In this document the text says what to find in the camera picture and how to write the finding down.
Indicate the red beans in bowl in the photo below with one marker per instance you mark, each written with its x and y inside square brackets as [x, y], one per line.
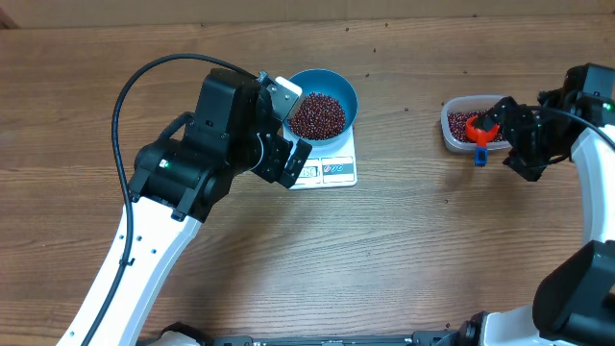
[320, 117]

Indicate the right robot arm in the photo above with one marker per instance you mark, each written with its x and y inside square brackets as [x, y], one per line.
[574, 305]

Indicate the red scoop blue handle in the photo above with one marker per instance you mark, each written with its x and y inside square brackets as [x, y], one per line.
[481, 137]

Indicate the blue bowl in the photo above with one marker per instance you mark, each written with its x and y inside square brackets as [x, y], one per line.
[330, 83]

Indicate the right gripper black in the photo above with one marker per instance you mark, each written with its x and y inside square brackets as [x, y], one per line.
[521, 136]

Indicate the red beans in container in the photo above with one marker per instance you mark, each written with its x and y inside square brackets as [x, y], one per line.
[457, 123]

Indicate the clear plastic bean container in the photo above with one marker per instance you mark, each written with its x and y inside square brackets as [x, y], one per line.
[464, 104]

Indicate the white digital kitchen scale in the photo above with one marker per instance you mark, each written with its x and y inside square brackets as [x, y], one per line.
[331, 163]

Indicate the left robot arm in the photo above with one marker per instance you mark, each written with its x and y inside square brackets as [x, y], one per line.
[176, 181]

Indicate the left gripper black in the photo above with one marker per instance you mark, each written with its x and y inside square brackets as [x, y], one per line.
[274, 168]

